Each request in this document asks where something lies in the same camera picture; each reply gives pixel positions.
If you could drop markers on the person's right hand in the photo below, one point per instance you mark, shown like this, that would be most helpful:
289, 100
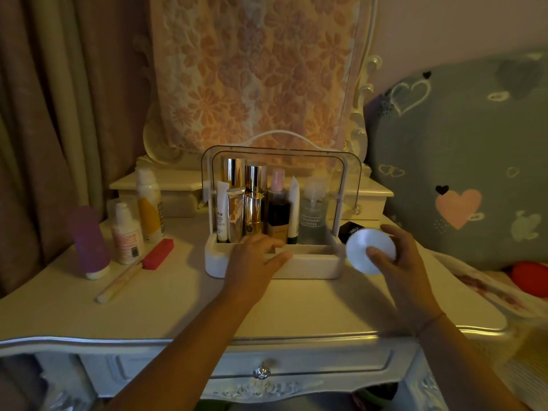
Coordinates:
411, 282

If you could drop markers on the person's left hand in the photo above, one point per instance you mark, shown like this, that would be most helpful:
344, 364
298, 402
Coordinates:
248, 269

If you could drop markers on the person's left thumb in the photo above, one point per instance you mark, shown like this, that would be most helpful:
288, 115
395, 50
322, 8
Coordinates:
279, 260

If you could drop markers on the person's right thumb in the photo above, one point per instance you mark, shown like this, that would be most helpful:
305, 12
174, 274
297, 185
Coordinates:
379, 256

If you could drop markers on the white round cosmetic jar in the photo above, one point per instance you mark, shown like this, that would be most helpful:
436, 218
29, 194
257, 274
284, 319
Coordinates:
364, 252

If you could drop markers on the person's left forearm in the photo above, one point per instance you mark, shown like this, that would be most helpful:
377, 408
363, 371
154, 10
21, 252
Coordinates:
192, 355

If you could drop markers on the person's right forearm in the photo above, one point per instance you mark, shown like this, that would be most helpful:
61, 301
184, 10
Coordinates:
466, 372

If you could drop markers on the black cosmetic box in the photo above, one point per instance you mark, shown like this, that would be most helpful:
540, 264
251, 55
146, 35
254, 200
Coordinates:
349, 231

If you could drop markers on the dark bottle with pink cap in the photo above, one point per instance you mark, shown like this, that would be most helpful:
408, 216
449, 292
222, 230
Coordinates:
278, 209

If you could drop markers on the white tube with dark cap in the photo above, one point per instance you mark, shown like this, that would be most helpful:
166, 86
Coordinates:
293, 209

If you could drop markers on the short gold cosmetic bottle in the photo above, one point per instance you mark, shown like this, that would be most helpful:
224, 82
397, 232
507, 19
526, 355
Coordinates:
254, 213

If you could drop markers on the clear pump bottle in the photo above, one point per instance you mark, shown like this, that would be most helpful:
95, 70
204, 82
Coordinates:
312, 218

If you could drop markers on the champagne cosmetic tube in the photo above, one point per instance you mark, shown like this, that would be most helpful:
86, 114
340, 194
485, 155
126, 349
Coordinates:
235, 213

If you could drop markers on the white cream tube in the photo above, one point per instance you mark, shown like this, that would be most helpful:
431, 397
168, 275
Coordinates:
222, 211

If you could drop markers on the tall gold cosmetic bottle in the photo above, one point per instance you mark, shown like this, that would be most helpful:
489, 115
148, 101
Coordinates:
256, 177
233, 173

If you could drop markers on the crystal drawer knob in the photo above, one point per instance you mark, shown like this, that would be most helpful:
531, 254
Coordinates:
261, 372

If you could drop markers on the pink rectangular box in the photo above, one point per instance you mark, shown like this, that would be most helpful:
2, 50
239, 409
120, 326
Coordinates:
158, 254

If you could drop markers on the grey heart print pillow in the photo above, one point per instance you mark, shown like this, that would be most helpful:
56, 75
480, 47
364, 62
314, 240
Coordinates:
466, 158

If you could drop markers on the white and yellow spray bottle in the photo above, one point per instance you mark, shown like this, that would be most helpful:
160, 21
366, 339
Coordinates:
150, 209

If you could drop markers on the white dressing table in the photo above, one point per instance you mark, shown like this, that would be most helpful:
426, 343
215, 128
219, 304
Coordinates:
141, 321

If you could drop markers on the small white bottle pink label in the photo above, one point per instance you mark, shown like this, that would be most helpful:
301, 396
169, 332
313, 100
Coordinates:
127, 241

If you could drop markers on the red round object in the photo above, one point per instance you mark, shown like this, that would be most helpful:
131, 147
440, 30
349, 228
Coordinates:
531, 279

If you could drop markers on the cream cosmetic stick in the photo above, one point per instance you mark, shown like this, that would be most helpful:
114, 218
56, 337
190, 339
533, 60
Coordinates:
119, 282

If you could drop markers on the purple bottle with white cap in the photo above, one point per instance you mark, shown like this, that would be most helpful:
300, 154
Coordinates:
90, 243

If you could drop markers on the floral cloth over mirror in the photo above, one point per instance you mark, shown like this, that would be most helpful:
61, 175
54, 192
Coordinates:
257, 68

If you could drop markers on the beige curtain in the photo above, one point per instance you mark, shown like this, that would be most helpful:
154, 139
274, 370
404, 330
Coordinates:
64, 124

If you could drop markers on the white ornate mirror frame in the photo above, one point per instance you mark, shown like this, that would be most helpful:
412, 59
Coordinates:
361, 124

